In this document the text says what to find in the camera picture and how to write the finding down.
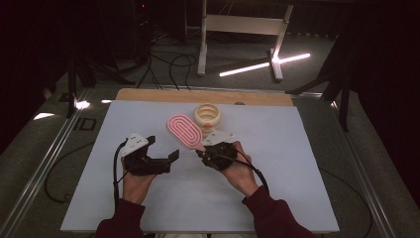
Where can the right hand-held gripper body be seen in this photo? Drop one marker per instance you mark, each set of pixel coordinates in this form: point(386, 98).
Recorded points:
point(219, 155)

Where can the cream ribbed holder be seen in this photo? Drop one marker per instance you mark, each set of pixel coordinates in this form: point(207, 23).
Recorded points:
point(207, 114)

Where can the person's right hand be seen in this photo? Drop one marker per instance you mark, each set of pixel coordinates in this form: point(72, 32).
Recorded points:
point(241, 175)

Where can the light blue table mat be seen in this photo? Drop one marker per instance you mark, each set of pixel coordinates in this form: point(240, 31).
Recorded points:
point(198, 198)

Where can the person's left hand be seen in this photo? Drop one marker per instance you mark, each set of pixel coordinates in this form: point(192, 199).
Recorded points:
point(135, 186)

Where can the white desk frame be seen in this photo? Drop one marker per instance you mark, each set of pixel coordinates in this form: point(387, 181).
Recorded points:
point(244, 24)

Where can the pink hairbrush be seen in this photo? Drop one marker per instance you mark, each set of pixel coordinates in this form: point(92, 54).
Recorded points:
point(185, 130)

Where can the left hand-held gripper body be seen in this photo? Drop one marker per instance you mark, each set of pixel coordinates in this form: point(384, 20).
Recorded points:
point(145, 163)

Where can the black tripod stand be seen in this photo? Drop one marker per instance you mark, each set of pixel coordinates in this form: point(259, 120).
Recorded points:
point(71, 82)
point(343, 99)

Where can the metal floor rail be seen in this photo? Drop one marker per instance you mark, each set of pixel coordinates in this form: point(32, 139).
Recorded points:
point(363, 178)
point(43, 168)

